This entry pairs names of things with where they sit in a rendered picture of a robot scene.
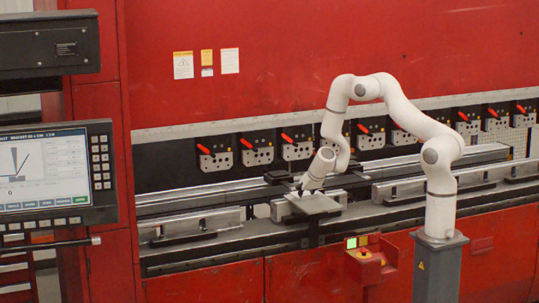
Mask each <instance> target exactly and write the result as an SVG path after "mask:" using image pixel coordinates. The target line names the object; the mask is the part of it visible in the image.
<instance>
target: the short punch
mask: <svg viewBox="0 0 539 303"><path fill-rule="evenodd" d="M288 164H289V177H295V176H303V175H304V174H305V173H306V172H307V171H308V169H309V158H307V159H299V160H294V161H288Z"/></svg>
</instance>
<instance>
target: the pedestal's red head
mask: <svg viewBox="0 0 539 303"><path fill-rule="evenodd" d="M375 233H379V244H380V252H378V253H372V252H371V251H369V250H368V253H371V254H372V256H371V257H370V258H367V259H362V258H359V257H357V256H356V254H357V253H359V252H360V249H362V248H365V247H364V246H360V247H359V237H361V236H362V235H360V236H354V238H357V244H356V248H351V249H347V240H348V239H350V238H351V237H349V238H345V239H344V241H345V249H344V270H343V273H344V274H345V275H346V276H347V277H348V278H350V279H351V280H353V281H354V282H355V283H357V284H358V285H359V286H361V287H363V286H368V285H371V284H376V283H380V282H384V281H389V280H393V279H396V278H398V263H399V248H397V247H396V246H394V245H392V244H391V243H389V242H388V241H386V240H384V239H383V238H381V231H378V232H375ZM372 234H373V233H369V234H364V235H366V236H368V245H365V246H369V245H370V244H369V243H370V235H372ZM375 244H378V243H375ZM375 244H371V245H375ZM381 259H383V260H384V261H385V262H386V266H385V267H381Z"/></svg>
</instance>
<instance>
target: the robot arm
mask: <svg viewBox="0 0 539 303"><path fill-rule="evenodd" d="M350 98H351V99H353V100H355V101H368V100H373V99H377V98H379V99H381V100H383V101H384V102H385V104H386V106H387V110H388V113H389V115H390V117H391V118H392V119H393V120H394V121H395V122H396V123H397V124H398V125H399V126H401V127H402V128H403V129H404V130H405V131H406V132H408V133H409V134H411V135H413V136H415V137H417V138H419V139H421V140H423V141H425V142H426V143H425V144H424V145H423V147H422V149H421V151H420V164H421V166H422V169H423V171H424V173H425V175H426V177H427V200H426V212H425V226H424V227H421V228H419V229H417V230H416V237H417V238H418V239H419V240H421V241H423V242H426V243H431V244H436V245H450V244H454V243H457V242H459V241H461V240H462V238H463V234H462V232H461V231H459V230H457V229H456V228H455V211H456V201H457V181H456V179H455V177H453V176H452V174H451V170H450V165H451V163H453V162H455V161H456V160H458V159H459V158H461V157H462V155H463V154H464V151H465V147H466V146H465V142H464V139H463V138H462V137H461V135H459V134H458V133H457V132H456V131H454V130H452V129H451V128H449V127H447V126H445V125H444V124H441V123H439V122H438V121H435V120H433V119H432V118H430V117H428V116H427V115H425V114H424V113H422V112H421V111H420V110H418V109H417V107H415V106H414V105H413V104H412V103H411V102H410V101H409V100H408V99H407V98H406V97H405V95H404V93H403V92H402V90H401V87H400V84H399V82H398V81H397V80H396V79H395V78H394V77H393V76H392V75H390V74H388V73H384V72H381V73H375V74H372V75H367V76H355V75H353V74H345V75H340V76H338V77H337V78H336V79H335V80H334V81H333V82H332V85H331V87H330V92H329V95H328V99H327V104H326V107H325V112H324V117H323V120H322V125H321V136H322V137H323V138H325V139H327V140H330V141H333V142H335V143H336V144H337V145H338V146H339V147H340V151H339V154H338V155H336V153H335V152H334V150H333V149H332V148H330V147H321V148H320V149H319V150H318V152H317V154H316V156H315V157H314V159H313V161H312V163H311V165H310V167H309V169H308V171H307V172H306V173H305V174H304V175H303V176H302V178H301V179H300V181H299V184H298V185H297V186H295V189H296V190H298V195H299V197H300V198H301V197H302V195H303V192H304V191H305V190H309V191H310V194H311V195H312V194H314V193H315V191H317V190H318V188H320V187H321V186H323V185H325V184H324V179H325V177H326V175H327V173H330V172H333V173H343V172H345V171H346V169H347V166H348V162H349V159H350V147H349V145H348V143H347V141H346V139H345V138H344V137H343V136H342V134H341V129H342V125H343V121H344V118H345V114H346V111H347V107H348V102H349V100H350Z"/></svg>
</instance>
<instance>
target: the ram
mask: <svg viewBox="0 0 539 303"><path fill-rule="evenodd" d="M123 5H124V17H125V40H126V62H127V73H128V93H129V113H130V124H131V130H140V129H150V128H156V127H166V126H177V125H183V124H193V123H203V122H209V121H220V120H230V119H236V118H247V117H257V116H263V115H274V114H284V113H290V112H301V111H312V110H318V109H325V107H326V104H327V99H328V95H329V92H330V87H331V85H332V82H333V81H334V80H335V79H336V78H337V77H338V76H340V75H345V74H353V75H355V76H367V75H372V74H375V73H381V72H384V73H388V74H390V75H392V76H393V77H394V78H395V79H396V80H397V81H398V82H399V84H400V87H401V90H402V92H403V93H404V95H405V97H406V98H407V99H408V100H412V99H423V98H430V97H441V96H452V95H458V94H469V93H480V92H487V91H498V90H509V89H516V88H527V87H538V86H539V0H123ZM233 47H238V48H239V73H232V74H225V75H221V54H220V49H224V48H233ZM206 49H212V65H208V66H202V57H201V50H206ZM184 51H192V55H193V73H194V77H193V78H183V79H174V57H173V52H184ZM208 68H213V76H202V69H208ZM534 97H539V92H535V93H524V94H513V95H507V96H497V97H486V98H480V99H469V100H459V101H453V102H442V103H432V104H426V105H415V107H417V109H418V110H420V111H423V110H429V109H439V108H449V107H455V106H465V105H475V104H481V103H491V102H501V101H507V100H517V99H528V98H534ZM323 117H324V116H318V117H308V118H298V119H291V120H282V121H271V122H266V123H255V124H245V125H239V126H229V127H219V128H213V129H203V130H193V131H187V132H178V133H168V134H162V135H152V136H142V137H136V138H131V143H132V144H142V143H148V142H158V141H167V140H173V139H182V138H192V137H198V136H208V135H218V134H223V133H233V132H243V131H248V130H258V129H268V128H274V127H284V126H294V125H299V124H309V123H319V122H322V120H323Z"/></svg>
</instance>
